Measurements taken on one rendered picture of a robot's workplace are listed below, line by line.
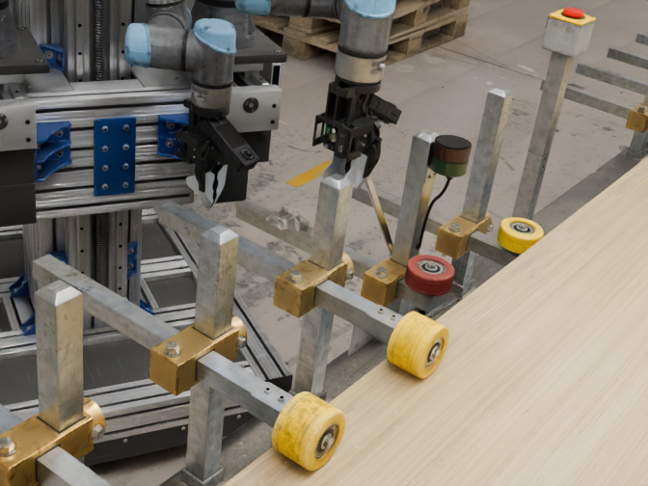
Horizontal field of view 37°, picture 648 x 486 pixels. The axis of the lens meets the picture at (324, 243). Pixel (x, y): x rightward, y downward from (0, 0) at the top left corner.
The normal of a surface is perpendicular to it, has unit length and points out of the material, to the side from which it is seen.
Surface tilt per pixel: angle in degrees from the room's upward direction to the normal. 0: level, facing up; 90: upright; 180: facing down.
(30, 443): 0
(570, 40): 90
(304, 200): 0
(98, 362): 0
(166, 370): 90
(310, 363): 90
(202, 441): 90
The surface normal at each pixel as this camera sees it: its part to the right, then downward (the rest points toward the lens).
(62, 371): 0.79, 0.38
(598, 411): 0.11, -0.86
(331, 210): -0.60, 0.34
